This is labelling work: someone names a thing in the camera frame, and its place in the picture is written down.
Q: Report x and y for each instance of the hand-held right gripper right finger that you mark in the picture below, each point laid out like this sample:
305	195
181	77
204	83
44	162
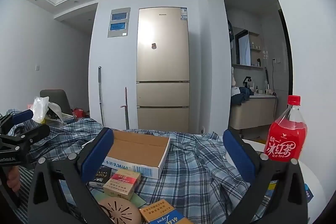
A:
239	155

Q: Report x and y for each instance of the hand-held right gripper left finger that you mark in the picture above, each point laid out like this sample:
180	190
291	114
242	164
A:
98	153

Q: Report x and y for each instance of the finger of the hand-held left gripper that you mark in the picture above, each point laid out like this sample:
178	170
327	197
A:
23	115
29	134

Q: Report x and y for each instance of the black cigarette pack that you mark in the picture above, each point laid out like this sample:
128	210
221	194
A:
102	178

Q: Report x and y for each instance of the cream red cigarette pack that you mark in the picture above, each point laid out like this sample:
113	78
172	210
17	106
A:
120	184

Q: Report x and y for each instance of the white cardboard box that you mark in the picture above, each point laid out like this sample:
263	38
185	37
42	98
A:
136	146

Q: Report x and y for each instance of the orange blue cigarette pack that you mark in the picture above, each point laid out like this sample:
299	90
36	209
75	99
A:
160	213

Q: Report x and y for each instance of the person's left hand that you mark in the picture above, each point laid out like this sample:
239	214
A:
13	179

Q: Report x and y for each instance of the white crumpled plastic bag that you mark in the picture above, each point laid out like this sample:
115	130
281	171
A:
39	108

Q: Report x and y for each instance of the white flat bag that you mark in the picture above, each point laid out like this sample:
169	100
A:
59	112

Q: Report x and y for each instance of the dark chair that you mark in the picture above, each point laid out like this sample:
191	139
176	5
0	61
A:
57	98

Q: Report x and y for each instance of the blue plaid shirt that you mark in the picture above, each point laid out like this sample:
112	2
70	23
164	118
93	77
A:
199	161

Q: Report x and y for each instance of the beige vanity cabinet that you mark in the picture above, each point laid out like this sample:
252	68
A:
249	112

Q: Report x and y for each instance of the red object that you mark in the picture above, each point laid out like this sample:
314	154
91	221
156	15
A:
78	112

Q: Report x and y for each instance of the red iced tea bottle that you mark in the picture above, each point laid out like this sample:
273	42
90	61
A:
286	134

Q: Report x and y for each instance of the thin brown pole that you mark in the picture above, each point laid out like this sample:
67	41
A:
126	108

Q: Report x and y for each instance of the dark blue clothes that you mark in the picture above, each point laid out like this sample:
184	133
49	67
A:
242	96

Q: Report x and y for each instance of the round beige slotted disc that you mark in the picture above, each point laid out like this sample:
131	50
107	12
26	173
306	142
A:
118	211

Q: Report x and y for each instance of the green paper sheet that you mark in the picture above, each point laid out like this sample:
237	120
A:
139	202

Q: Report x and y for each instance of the black faucet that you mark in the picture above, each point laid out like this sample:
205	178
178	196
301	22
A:
246	81

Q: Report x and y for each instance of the colourful snack packet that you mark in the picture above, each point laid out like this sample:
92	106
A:
309	191

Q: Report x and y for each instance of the black hair tool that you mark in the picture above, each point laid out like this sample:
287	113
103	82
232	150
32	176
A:
267	79

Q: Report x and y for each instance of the wooden bathroom shelf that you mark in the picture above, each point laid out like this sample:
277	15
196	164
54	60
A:
255	49

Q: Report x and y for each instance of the bathroom mirror cabinet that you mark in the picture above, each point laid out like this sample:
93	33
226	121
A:
242	47

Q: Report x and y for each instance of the gold refrigerator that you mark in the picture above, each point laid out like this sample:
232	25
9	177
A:
162	61

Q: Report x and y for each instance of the small fridge magnet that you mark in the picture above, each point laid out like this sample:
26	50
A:
153	46

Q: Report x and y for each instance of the wall outlet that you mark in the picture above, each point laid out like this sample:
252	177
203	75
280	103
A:
276	60

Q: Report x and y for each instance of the grey wall panel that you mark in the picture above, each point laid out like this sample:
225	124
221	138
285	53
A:
118	22

